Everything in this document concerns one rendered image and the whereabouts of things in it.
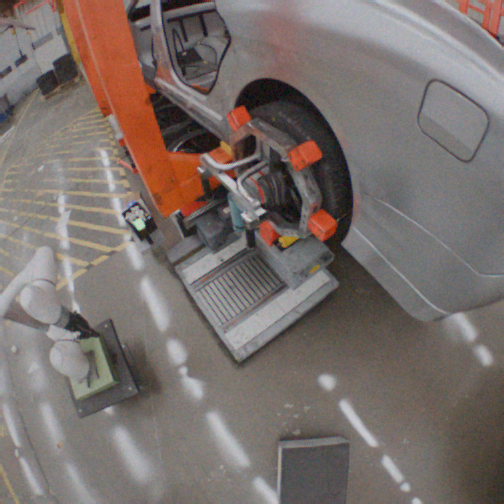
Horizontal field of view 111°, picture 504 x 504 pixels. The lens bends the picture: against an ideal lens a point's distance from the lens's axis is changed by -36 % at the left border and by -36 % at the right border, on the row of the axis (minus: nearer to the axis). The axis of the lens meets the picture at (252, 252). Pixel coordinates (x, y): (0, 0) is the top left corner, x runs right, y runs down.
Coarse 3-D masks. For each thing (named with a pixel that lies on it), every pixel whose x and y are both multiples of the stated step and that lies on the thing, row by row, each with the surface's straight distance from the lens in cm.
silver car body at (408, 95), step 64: (192, 0) 452; (256, 0) 103; (320, 0) 82; (384, 0) 73; (192, 64) 310; (256, 64) 108; (320, 64) 83; (384, 64) 70; (448, 64) 64; (384, 128) 75; (448, 128) 66; (384, 192) 84; (448, 192) 72; (384, 256) 99; (448, 256) 82
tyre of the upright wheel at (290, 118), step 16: (304, 96) 121; (256, 112) 117; (272, 112) 107; (288, 112) 104; (304, 112) 106; (320, 112) 108; (288, 128) 103; (304, 128) 99; (320, 128) 102; (320, 144) 97; (336, 144) 102; (320, 160) 96; (336, 160) 100; (320, 176) 100; (336, 176) 100; (336, 192) 100; (352, 192) 108; (336, 208) 104; (352, 208) 116
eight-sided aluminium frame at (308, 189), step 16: (240, 128) 116; (256, 128) 105; (272, 128) 105; (240, 144) 132; (272, 144) 100; (288, 144) 96; (288, 160) 96; (304, 176) 100; (304, 192) 97; (320, 192) 101; (304, 208) 102; (272, 224) 135; (288, 224) 130; (304, 224) 109
